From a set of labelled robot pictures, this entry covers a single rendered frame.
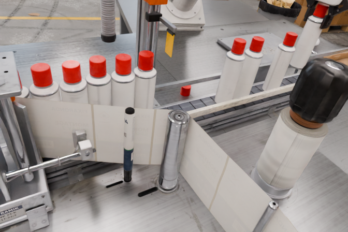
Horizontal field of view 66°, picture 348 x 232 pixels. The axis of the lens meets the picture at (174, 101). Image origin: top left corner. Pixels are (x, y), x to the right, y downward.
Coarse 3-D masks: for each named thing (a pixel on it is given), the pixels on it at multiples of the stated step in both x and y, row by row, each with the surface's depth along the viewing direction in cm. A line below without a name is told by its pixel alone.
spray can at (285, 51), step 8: (288, 32) 79; (288, 40) 79; (280, 48) 81; (288, 48) 80; (280, 56) 81; (288, 56) 81; (272, 64) 85; (280, 64) 82; (288, 64) 83; (272, 72) 85; (280, 72) 84; (272, 80) 86; (280, 80) 86; (264, 88) 89; (272, 88) 88
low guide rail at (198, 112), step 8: (280, 88) 86; (288, 88) 88; (248, 96) 80; (256, 96) 81; (264, 96) 84; (216, 104) 75; (224, 104) 76; (232, 104) 77; (240, 104) 79; (192, 112) 71; (200, 112) 72; (208, 112) 74
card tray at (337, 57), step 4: (344, 52) 130; (324, 56) 123; (328, 56) 124; (332, 56) 126; (336, 56) 128; (340, 56) 130; (344, 56) 132; (336, 60) 130; (340, 60) 131; (344, 60) 131
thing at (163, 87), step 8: (344, 48) 109; (312, 56) 99; (320, 56) 102; (264, 64) 88; (184, 80) 74; (192, 80) 75; (200, 80) 76; (208, 80) 78; (160, 88) 70; (168, 88) 72
